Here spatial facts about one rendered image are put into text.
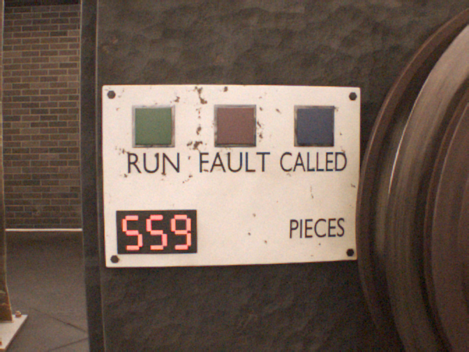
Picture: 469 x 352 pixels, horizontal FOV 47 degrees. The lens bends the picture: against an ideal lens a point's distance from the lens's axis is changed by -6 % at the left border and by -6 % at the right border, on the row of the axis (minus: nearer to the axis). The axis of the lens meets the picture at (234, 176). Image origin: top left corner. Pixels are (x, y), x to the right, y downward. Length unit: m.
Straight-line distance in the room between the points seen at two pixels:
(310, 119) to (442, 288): 0.21
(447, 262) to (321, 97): 0.21
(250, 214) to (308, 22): 0.21
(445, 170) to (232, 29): 0.26
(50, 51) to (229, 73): 6.16
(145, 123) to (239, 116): 0.09
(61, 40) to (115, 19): 6.12
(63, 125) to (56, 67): 0.68
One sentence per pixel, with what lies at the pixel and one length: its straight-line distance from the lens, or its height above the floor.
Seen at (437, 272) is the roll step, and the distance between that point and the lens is 0.47.
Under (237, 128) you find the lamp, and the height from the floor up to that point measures 1.20.
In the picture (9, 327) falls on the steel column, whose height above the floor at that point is 0.03.
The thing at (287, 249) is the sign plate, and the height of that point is 1.07.
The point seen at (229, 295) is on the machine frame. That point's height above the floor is 1.02.
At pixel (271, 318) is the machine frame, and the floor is 0.99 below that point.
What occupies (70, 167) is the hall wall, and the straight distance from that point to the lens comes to 6.63.
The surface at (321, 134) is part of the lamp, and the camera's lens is 0.57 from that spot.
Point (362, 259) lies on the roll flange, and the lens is 0.53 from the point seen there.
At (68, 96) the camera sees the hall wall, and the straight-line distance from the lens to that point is 6.62.
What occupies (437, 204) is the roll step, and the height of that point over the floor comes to 1.14.
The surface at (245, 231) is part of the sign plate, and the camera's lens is 0.57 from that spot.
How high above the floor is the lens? 1.20
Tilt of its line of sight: 5 degrees down
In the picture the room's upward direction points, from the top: straight up
